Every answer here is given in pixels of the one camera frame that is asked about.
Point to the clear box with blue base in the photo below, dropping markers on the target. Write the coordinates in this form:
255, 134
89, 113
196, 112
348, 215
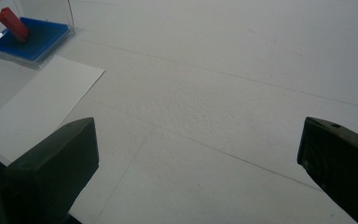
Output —
37, 34

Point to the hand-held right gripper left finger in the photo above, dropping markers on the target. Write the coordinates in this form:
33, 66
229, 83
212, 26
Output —
56, 165

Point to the white paper sheet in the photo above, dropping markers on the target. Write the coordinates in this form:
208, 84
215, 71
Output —
40, 105

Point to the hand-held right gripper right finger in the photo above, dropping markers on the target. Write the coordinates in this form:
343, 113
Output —
341, 158

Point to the red rectangular block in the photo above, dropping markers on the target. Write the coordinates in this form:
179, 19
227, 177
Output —
14, 25

